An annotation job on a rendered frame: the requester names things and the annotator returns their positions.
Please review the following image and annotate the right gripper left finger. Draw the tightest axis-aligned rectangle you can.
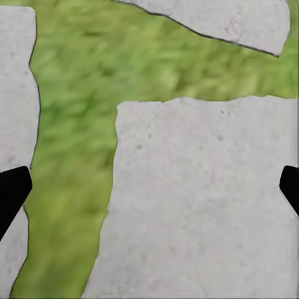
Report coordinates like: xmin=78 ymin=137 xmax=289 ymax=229
xmin=0 ymin=166 xmax=32 ymax=241

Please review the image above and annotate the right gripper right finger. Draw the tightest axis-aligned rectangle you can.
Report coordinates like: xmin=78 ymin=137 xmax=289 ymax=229
xmin=279 ymin=165 xmax=299 ymax=216

